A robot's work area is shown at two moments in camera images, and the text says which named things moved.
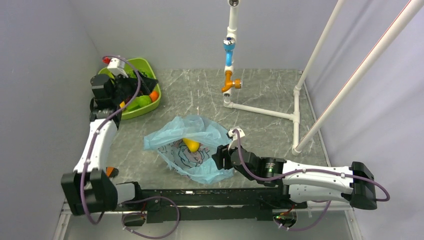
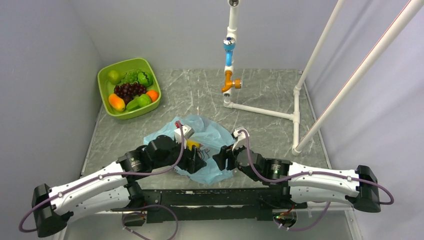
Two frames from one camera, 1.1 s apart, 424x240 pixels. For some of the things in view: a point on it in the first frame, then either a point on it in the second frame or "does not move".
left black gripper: (146, 84) -> (191, 161)
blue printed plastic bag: (198, 166) does not move
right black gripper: (222, 152) does not move
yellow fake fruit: (193, 146) does not move
